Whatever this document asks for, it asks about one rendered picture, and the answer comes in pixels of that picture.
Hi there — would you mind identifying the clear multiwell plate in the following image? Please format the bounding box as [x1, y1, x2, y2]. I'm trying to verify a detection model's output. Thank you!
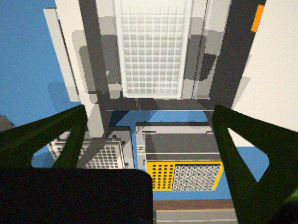
[114, 0, 192, 98]

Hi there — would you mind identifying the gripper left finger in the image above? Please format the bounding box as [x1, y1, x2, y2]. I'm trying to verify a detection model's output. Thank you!
[0, 104, 88, 168]

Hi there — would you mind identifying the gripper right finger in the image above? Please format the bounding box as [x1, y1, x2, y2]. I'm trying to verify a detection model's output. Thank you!
[212, 105, 298, 224]

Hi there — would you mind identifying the blue bench mat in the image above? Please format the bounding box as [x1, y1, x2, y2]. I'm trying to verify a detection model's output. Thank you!
[0, 0, 269, 200]

